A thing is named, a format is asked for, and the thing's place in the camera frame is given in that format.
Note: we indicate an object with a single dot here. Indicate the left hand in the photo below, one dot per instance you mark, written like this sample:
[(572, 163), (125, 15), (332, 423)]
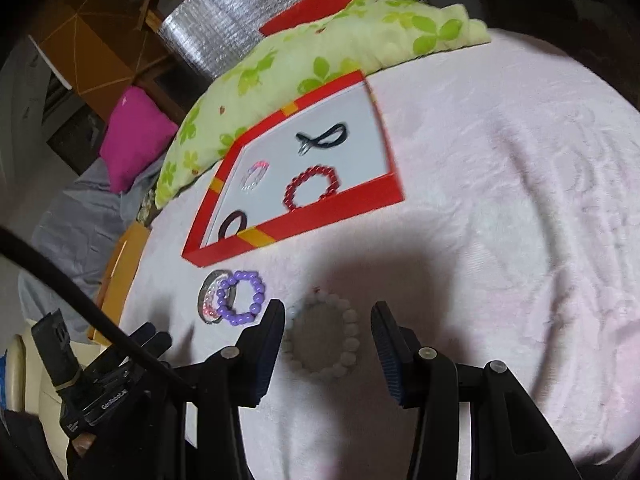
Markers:
[(82, 443)]

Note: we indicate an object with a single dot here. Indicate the maroon elastic hair band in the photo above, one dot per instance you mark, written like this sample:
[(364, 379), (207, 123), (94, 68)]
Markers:
[(234, 223)]

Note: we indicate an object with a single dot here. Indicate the magenta cushion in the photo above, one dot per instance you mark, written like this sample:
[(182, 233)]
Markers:
[(137, 132)]

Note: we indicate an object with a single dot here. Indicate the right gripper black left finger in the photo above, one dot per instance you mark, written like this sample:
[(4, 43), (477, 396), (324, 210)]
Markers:
[(251, 360)]

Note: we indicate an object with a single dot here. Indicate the red shallow box tray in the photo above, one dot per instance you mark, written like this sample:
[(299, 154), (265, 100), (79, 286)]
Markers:
[(321, 159)]

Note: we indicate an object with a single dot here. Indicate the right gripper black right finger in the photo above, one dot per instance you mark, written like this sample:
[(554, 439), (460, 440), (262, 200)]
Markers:
[(415, 375)]

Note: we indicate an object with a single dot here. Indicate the green floral pillow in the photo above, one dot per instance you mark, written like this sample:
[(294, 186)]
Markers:
[(367, 35)]

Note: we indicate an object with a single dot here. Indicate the pink white towel blanket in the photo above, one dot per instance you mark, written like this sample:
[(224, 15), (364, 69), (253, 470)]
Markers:
[(517, 240)]

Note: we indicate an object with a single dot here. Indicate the grey bed sheet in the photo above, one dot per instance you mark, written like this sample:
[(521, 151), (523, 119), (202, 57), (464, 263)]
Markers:
[(79, 230)]

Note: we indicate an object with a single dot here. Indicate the red cushion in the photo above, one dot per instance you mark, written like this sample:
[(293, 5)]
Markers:
[(302, 12)]

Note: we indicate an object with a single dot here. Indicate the silver metal bangle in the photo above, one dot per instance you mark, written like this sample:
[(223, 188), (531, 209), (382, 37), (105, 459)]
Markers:
[(207, 296)]

